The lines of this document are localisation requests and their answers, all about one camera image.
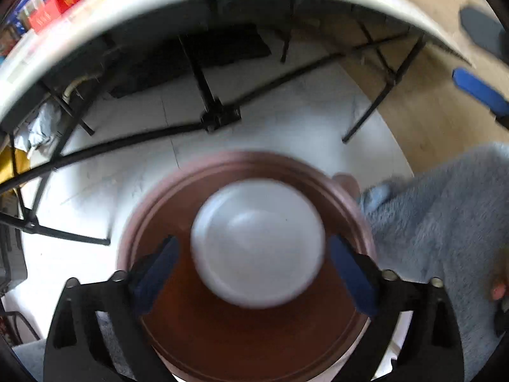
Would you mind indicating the brown round bin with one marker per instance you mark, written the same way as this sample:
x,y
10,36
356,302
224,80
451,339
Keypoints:
x,y
238,338

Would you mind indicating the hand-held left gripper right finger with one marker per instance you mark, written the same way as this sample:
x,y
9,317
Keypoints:
x,y
354,274

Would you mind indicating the person's right hand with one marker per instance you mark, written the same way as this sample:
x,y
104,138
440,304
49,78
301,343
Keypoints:
x,y
499,290

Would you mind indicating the black folding table frame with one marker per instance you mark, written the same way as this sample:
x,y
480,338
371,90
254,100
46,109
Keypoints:
x,y
216,113

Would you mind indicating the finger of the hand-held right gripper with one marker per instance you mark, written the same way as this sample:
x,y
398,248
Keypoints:
x,y
481,93
483,28

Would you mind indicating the person's right leg fleece pajamas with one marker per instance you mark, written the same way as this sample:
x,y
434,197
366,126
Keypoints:
x,y
437,227

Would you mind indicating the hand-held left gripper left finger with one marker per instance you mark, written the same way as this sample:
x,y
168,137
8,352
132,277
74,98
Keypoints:
x,y
155,272

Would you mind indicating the yellow object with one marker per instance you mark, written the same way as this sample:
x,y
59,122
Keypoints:
x,y
10,167

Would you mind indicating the black case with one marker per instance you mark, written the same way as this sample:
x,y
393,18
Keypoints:
x,y
10,246

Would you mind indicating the grey blue crumpled cloth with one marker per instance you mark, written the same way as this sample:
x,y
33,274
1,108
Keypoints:
x,y
41,123

